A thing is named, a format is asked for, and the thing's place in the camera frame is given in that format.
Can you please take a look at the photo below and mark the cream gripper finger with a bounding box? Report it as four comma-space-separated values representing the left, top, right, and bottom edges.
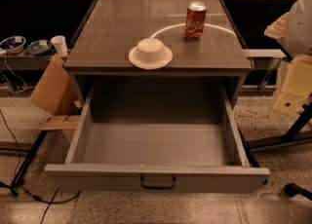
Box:
264, 13, 289, 39
273, 55, 312, 114

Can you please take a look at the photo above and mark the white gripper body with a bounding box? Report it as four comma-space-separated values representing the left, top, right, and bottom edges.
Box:
278, 0, 312, 57

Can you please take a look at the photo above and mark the red coke can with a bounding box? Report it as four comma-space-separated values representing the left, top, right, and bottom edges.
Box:
184, 1, 207, 40

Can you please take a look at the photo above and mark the open grey top drawer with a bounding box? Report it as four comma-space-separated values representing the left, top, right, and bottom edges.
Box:
45, 79, 270, 193

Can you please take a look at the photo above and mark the white upside-down bowl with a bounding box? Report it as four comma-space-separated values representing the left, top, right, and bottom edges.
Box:
129, 38, 173, 70

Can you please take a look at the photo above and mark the grey cabinet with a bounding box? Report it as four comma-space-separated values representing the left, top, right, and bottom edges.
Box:
65, 0, 251, 101

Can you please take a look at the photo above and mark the white paper cup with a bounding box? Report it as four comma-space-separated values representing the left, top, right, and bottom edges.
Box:
51, 35, 68, 56

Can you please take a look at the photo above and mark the brown cardboard box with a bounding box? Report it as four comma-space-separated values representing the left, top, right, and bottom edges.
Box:
30, 55, 81, 131

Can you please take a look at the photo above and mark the blue bowl right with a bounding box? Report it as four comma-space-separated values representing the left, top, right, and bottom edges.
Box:
26, 40, 52, 56

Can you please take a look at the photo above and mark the blue bowl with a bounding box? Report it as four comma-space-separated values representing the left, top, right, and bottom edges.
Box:
26, 40, 52, 56
0, 36, 26, 55

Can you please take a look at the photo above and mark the grey side shelf left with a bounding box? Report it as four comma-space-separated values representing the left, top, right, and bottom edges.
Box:
0, 51, 57, 70

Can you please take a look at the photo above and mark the blue bowl left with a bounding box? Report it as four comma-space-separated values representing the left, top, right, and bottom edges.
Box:
0, 36, 26, 55

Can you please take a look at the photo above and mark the black stand leg left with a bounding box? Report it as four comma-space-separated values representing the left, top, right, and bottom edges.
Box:
11, 131, 47, 189

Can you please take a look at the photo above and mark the black stand frame right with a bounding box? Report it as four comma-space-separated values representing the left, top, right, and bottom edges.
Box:
240, 102, 312, 201

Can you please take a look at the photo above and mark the black drawer handle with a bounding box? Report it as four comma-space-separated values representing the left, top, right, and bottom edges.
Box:
140, 176, 176, 191

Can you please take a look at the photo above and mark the black floor cable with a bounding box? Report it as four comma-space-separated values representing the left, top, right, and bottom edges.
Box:
0, 109, 82, 224

